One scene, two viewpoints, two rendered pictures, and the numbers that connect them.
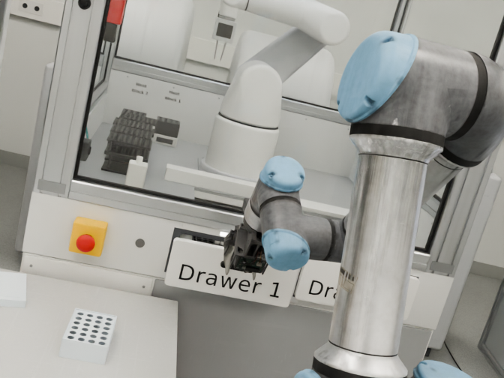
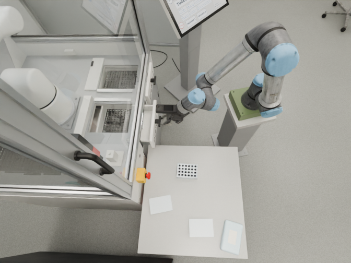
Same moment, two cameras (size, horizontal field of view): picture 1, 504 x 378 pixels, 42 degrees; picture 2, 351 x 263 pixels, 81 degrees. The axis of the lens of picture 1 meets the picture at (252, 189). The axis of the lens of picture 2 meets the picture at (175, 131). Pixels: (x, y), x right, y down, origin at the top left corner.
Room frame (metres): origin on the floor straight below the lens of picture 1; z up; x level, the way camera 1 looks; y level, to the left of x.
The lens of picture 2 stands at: (1.07, 0.53, 2.01)
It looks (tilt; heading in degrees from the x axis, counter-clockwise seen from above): 65 degrees down; 288
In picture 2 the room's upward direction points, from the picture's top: 6 degrees counter-clockwise
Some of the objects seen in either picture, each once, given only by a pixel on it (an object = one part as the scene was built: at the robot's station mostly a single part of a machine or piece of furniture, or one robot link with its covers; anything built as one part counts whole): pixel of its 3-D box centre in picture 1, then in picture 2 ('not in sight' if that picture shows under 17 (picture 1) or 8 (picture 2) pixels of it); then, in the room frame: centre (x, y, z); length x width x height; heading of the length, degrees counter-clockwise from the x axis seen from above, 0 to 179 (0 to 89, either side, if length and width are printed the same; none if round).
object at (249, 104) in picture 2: not in sight; (254, 96); (0.77, -0.32, 0.87); 0.15 x 0.15 x 0.10
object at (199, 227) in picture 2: not in sight; (200, 227); (0.99, 0.52, 0.79); 0.13 x 0.09 x 0.05; 12
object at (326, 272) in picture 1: (357, 288); (150, 83); (1.48, -0.31, 0.87); 0.29 x 0.02 x 0.11; 99
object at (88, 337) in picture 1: (89, 335); (187, 171); (1.12, 0.23, 0.78); 0.12 x 0.08 x 0.04; 8
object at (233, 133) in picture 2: not in sight; (237, 129); (0.77, -0.32, 0.38); 0.30 x 0.30 x 0.76; 25
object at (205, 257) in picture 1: (232, 273); (154, 123); (1.37, -0.01, 0.87); 0.29 x 0.02 x 0.11; 99
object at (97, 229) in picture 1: (88, 237); (141, 175); (1.36, 0.33, 0.88); 0.07 x 0.05 x 0.07; 99
